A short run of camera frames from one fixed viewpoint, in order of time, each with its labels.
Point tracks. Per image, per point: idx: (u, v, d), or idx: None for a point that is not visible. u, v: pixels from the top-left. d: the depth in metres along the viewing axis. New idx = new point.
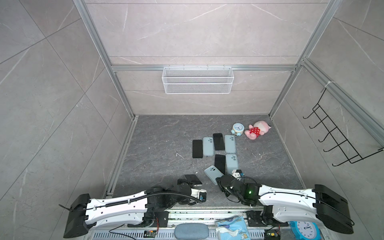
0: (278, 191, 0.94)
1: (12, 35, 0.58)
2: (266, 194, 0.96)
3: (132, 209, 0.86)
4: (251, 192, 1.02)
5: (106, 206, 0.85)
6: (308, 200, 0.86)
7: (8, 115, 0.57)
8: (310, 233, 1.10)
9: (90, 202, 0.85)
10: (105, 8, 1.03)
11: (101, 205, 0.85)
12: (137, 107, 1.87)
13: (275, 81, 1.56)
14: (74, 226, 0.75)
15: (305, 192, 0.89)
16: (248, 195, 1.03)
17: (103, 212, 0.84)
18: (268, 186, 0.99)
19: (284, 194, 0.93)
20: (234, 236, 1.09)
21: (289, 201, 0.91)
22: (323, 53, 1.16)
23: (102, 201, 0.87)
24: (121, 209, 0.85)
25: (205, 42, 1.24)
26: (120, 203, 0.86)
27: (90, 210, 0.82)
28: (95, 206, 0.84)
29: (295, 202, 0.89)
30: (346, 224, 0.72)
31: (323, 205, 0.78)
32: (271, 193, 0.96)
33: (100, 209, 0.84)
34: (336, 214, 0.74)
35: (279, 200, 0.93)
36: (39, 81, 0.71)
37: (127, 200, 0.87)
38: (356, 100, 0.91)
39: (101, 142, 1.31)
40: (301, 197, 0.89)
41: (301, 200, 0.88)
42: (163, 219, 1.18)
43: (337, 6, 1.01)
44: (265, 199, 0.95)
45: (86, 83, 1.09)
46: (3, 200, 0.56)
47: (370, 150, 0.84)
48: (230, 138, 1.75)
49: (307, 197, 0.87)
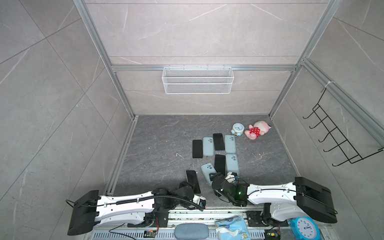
0: (263, 188, 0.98)
1: (12, 35, 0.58)
2: (253, 193, 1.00)
3: (140, 208, 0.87)
4: (241, 192, 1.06)
5: (116, 203, 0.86)
6: (289, 193, 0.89)
7: (8, 114, 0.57)
8: (310, 233, 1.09)
9: (101, 198, 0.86)
10: (105, 8, 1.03)
11: (111, 202, 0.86)
12: (137, 107, 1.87)
13: (275, 81, 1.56)
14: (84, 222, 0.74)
15: (286, 187, 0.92)
16: (238, 196, 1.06)
17: (112, 209, 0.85)
18: (254, 185, 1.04)
19: (268, 190, 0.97)
20: (234, 236, 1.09)
21: (274, 197, 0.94)
22: (323, 53, 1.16)
23: (111, 198, 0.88)
24: (129, 207, 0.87)
25: (205, 43, 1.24)
26: (129, 201, 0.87)
27: (100, 207, 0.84)
28: (105, 202, 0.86)
29: (279, 197, 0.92)
30: (325, 213, 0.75)
31: (303, 197, 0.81)
32: (257, 191, 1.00)
33: (109, 206, 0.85)
34: (314, 205, 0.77)
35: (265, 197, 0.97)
36: (39, 81, 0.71)
37: (136, 199, 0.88)
38: (357, 100, 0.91)
39: (101, 142, 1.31)
40: (283, 192, 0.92)
41: (283, 195, 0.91)
42: (163, 219, 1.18)
43: (337, 6, 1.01)
44: (253, 198, 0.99)
45: (86, 83, 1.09)
46: (3, 200, 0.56)
47: (370, 150, 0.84)
48: (230, 138, 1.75)
49: (289, 191, 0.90)
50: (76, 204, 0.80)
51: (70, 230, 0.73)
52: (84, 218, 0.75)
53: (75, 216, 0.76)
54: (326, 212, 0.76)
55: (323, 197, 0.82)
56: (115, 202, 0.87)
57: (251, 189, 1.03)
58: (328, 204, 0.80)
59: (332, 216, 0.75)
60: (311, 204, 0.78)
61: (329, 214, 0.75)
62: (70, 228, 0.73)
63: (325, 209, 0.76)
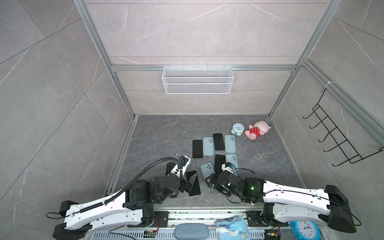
0: (286, 189, 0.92)
1: (12, 35, 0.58)
2: (273, 192, 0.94)
3: (109, 210, 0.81)
4: (253, 188, 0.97)
5: (81, 210, 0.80)
6: (321, 201, 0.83)
7: (8, 114, 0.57)
8: (310, 233, 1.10)
9: (69, 208, 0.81)
10: (105, 8, 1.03)
11: (77, 210, 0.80)
12: (137, 107, 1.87)
13: (275, 81, 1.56)
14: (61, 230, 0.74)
15: (317, 193, 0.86)
16: (249, 191, 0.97)
17: (81, 217, 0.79)
18: (274, 183, 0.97)
19: (294, 193, 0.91)
20: (234, 236, 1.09)
21: (300, 201, 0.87)
22: (323, 53, 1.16)
23: (79, 206, 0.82)
24: (96, 212, 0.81)
25: (205, 43, 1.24)
26: (95, 205, 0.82)
27: (67, 217, 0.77)
28: (72, 212, 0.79)
29: (306, 202, 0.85)
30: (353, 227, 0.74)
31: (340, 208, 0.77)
32: (278, 190, 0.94)
33: (76, 215, 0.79)
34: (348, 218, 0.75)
35: (286, 199, 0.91)
36: (39, 81, 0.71)
37: (102, 202, 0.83)
38: (357, 100, 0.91)
39: (101, 142, 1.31)
40: (313, 198, 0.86)
41: (313, 201, 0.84)
42: (163, 219, 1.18)
43: (338, 6, 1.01)
44: (270, 196, 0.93)
45: (86, 83, 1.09)
46: (3, 201, 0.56)
47: (370, 150, 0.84)
48: (230, 138, 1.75)
49: (320, 198, 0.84)
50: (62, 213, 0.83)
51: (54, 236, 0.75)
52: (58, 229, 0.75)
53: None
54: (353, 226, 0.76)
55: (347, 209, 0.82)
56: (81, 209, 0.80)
57: (270, 187, 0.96)
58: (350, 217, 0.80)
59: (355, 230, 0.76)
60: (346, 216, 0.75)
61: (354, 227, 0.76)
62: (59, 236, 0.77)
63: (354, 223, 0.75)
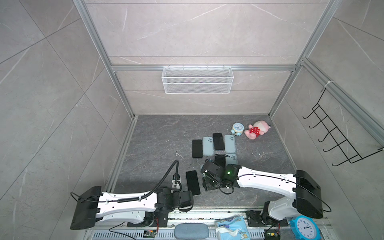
0: (258, 174, 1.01)
1: (12, 35, 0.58)
2: (246, 176, 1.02)
3: (142, 207, 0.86)
4: (230, 173, 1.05)
5: (118, 201, 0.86)
6: (288, 184, 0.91)
7: (8, 114, 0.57)
8: (310, 233, 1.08)
9: (103, 195, 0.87)
10: (105, 8, 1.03)
11: (113, 200, 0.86)
12: (137, 107, 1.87)
13: (276, 81, 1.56)
14: (85, 218, 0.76)
15: (286, 178, 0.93)
16: (226, 176, 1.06)
17: (114, 207, 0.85)
18: (249, 169, 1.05)
19: (265, 178, 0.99)
20: (234, 236, 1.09)
21: (269, 185, 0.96)
22: (323, 53, 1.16)
23: (113, 196, 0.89)
24: (131, 206, 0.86)
25: (205, 43, 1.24)
26: (132, 200, 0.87)
27: (101, 203, 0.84)
28: (107, 200, 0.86)
29: (275, 186, 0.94)
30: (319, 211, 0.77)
31: (304, 191, 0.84)
32: (251, 175, 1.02)
33: (112, 204, 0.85)
34: (313, 201, 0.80)
35: (257, 182, 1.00)
36: (39, 81, 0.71)
37: (139, 197, 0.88)
38: (357, 100, 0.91)
39: (101, 142, 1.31)
40: (281, 182, 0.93)
41: (281, 184, 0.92)
42: (163, 219, 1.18)
43: (338, 6, 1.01)
44: (245, 181, 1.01)
45: (86, 83, 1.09)
46: (3, 201, 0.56)
47: (370, 150, 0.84)
48: (230, 138, 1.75)
49: (288, 182, 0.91)
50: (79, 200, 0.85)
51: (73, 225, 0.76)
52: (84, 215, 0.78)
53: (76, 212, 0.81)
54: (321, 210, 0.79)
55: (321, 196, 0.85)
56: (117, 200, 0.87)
57: (245, 172, 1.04)
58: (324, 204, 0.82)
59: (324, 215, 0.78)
60: (310, 199, 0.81)
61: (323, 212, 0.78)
62: (72, 223, 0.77)
63: (318, 207, 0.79)
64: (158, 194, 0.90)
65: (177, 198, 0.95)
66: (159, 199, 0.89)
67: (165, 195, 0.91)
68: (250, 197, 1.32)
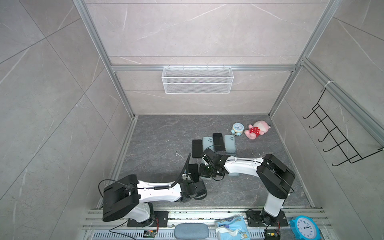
0: (238, 158, 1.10)
1: (12, 35, 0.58)
2: (229, 161, 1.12)
3: (171, 195, 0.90)
4: (222, 160, 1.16)
5: (154, 188, 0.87)
6: (255, 164, 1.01)
7: (8, 114, 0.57)
8: (310, 233, 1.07)
9: (139, 183, 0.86)
10: (105, 8, 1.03)
11: (149, 187, 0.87)
12: (137, 107, 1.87)
13: (276, 81, 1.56)
14: (132, 201, 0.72)
15: (256, 159, 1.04)
16: (218, 162, 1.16)
17: (151, 194, 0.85)
18: (233, 156, 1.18)
19: (241, 161, 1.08)
20: (234, 236, 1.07)
21: (244, 166, 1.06)
22: (323, 53, 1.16)
23: (148, 183, 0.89)
24: (163, 194, 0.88)
25: (205, 43, 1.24)
26: (163, 188, 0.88)
27: (140, 190, 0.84)
28: (144, 187, 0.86)
29: (248, 166, 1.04)
30: (278, 187, 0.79)
31: (265, 167, 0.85)
32: (233, 160, 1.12)
33: (148, 191, 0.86)
34: (272, 176, 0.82)
35: (237, 166, 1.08)
36: (39, 81, 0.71)
37: (168, 186, 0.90)
38: (356, 100, 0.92)
39: (101, 142, 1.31)
40: (252, 163, 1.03)
41: (252, 165, 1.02)
42: (163, 219, 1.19)
43: (337, 6, 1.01)
44: (228, 165, 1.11)
45: (86, 83, 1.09)
46: (3, 201, 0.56)
47: (370, 150, 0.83)
48: (230, 138, 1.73)
49: (256, 163, 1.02)
50: (113, 189, 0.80)
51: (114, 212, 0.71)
52: (128, 200, 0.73)
53: (110, 201, 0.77)
54: (281, 186, 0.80)
55: (285, 175, 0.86)
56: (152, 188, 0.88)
57: (230, 158, 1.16)
58: (286, 181, 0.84)
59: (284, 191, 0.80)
60: (270, 175, 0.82)
61: (283, 188, 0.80)
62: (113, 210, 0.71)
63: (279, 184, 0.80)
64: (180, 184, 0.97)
65: (194, 187, 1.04)
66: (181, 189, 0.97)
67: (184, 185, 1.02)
68: (250, 197, 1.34)
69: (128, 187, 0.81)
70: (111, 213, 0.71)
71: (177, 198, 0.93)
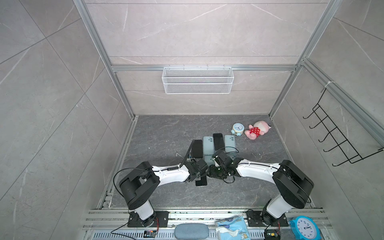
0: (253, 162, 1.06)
1: (12, 35, 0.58)
2: (242, 164, 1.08)
3: (180, 174, 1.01)
4: (234, 163, 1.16)
5: (167, 169, 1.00)
6: (271, 170, 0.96)
7: (7, 114, 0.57)
8: (310, 233, 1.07)
9: (154, 167, 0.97)
10: (105, 8, 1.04)
11: (163, 169, 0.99)
12: (137, 107, 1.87)
13: (276, 81, 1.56)
14: (154, 182, 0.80)
15: (271, 164, 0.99)
16: (230, 165, 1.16)
17: (165, 175, 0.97)
18: (245, 159, 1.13)
19: (256, 165, 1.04)
20: (234, 236, 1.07)
21: (259, 171, 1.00)
22: (323, 52, 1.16)
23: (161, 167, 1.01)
24: (174, 173, 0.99)
25: (205, 43, 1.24)
26: (173, 168, 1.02)
27: (157, 172, 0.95)
28: (159, 169, 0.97)
29: (262, 171, 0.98)
30: (295, 194, 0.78)
31: (281, 174, 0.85)
32: (246, 163, 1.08)
33: (163, 172, 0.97)
34: (288, 184, 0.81)
35: (252, 170, 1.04)
36: (39, 81, 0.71)
37: (177, 166, 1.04)
38: (356, 100, 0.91)
39: (101, 142, 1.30)
40: (267, 167, 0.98)
41: (267, 170, 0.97)
42: (163, 219, 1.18)
43: (337, 6, 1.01)
44: (242, 168, 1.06)
45: (86, 83, 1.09)
46: (3, 201, 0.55)
47: (370, 150, 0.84)
48: (230, 138, 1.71)
49: (272, 168, 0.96)
50: (129, 180, 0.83)
51: (140, 195, 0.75)
52: (149, 182, 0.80)
53: (129, 190, 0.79)
54: (298, 195, 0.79)
55: (303, 184, 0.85)
56: (165, 170, 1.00)
57: (243, 161, 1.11)
58: (304, 190, 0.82)
59: (302, 200, 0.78)
60: (287, 181, 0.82)
61: (299, 197, 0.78)
62: (138, 194, 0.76)
63: (296, 192, 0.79)
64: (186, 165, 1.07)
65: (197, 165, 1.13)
66: (188, 169, 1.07)
67: (189, 165, 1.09)
68: (250, 197, 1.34)
69: (143, 174, 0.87)
70: (137, 196, 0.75)
71: (185, 176, 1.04)
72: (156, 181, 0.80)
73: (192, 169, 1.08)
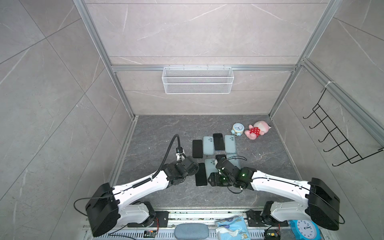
0: (272, 178, 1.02)
1: (12, 35, 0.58)
2: (259, 179, 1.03)
3: (155, 185, 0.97)
4: (245, 175, 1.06)
5: (133, 187, 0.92)
6: (301, 190, 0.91)
7: (8, 114, 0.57)
8: (310, 234, 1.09)
9: (114, 188, 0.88)
10: (105, 8, 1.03)
11: (127, 187, 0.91)
12: (137, 107, 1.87)
13: (276, 81, 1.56)
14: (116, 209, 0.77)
15: (299, 183, 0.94)
16: (240, 177, 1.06)
17: (131, 193, 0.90)
18: (262, 173, 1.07)
19: (278, 182, 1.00)
20: (234, 236, 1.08)
21: (283, 189, 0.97)
22: (323, 52, 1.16)
23: (125, 185, 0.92)
24: (145, 187, 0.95)
25: (205, 43, 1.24)
26: (144, 181, 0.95)
27: (118, 194, 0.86)
28: (122, 190, 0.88)
29: (288, 190, 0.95)
30: (332, 219, 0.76)
31: (316, 197, 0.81)
32: (264, 178, 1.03)
33: (127, 192, 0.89)
34: (325, 208, 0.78)
35: (270, 186, 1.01)
36: (39, 81, 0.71)
37: (150, 177, 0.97)
38: (357, 100, 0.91)
39: (101, 142, 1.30)
40: (294, 187, 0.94)
41: (293, 190, 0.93)
42: (163, 219, 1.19)
43: (337, 6, 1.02)
44: (258, 184, 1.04)
45: (86, 83, 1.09)
46: (3, 201, 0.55)
47: (370, 150, 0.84)
48: (230, 138, 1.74)
49: (301, 188, 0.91)
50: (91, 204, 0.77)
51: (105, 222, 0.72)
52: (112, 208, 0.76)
53: (92, 216, 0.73)
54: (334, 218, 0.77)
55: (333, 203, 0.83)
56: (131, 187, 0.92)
57: (259, 175, 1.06)
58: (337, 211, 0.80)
59: (337, 224, 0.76)
60: (323, 205, 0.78)
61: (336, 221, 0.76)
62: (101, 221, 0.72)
63: (333, 217, 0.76)
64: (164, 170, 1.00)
65: (181, 167, 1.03)
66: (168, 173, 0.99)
67: (170, 168, 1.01)
68: (250, 197, 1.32)
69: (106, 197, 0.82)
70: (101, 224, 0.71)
71: (164, 185, 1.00)
72: (114, 208, 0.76)
73: (174, 172, 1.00)
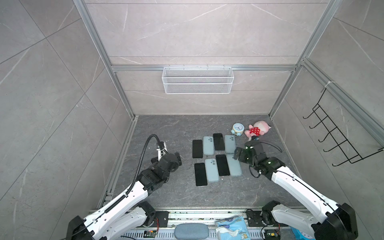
0: (298, 179, 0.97)
1: (13, 35, 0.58)
2: (284, 174, 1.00)
3: (132, 199, 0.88)
4: (270, 162, 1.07)
5: (106, 211, 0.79)
6: (324, 206, 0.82)
7: (8, 114, 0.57)
8: None
9: (87, 219, 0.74)
10: (105, 8, 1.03)
11: (101, 213, 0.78)
12: (137, 107, 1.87)
13: (276, 81, 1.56)
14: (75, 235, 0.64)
15: (327, 201, 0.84)
16: (264, 162, 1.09)
17: (107, 218, 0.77)
18: (290, 171, 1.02)
19: (301, 185, 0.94)
20: (234, 236, 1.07)
21: (305, 195, 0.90)
22: (323, 52, 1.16)
23: (98, 212, 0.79)
24: (122, 206, 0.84)
25: (205, 43, 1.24)
26: (119, 200, 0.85)
27: (91, 225, 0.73)
28: (94, 218, 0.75)
29: (309, 199, 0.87)
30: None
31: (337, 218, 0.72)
32: (290, 177, 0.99)
33: (102, 217, 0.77)
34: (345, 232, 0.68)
35: (293, 185, 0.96)
36: (39, 81, 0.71)
37: (124, 194, 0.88)
38: (357, 100, 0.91)
39: (101, 142, 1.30)
40: (319, 200, 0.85)
41: (316, 201, 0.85)
42: (163, 219, 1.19)
43: (337, 6, 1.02)
44: (280, 177, 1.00)
45: (86, 83, 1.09)
46: (3, 201, 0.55)
47: (370, 150, 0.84)
48: (230, 138, 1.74)
49: (325, 204, 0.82)
50: None
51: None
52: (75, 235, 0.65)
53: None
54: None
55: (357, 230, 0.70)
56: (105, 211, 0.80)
57: (286, 171, 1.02)
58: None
59: None
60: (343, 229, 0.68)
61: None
62: None
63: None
64: (140, 180, 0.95)
65: (160, 169, 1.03)
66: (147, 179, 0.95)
67: (147, 173, 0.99)
68: (250, 197, 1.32)
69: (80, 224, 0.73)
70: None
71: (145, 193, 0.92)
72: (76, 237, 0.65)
73: (152, 176, 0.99)
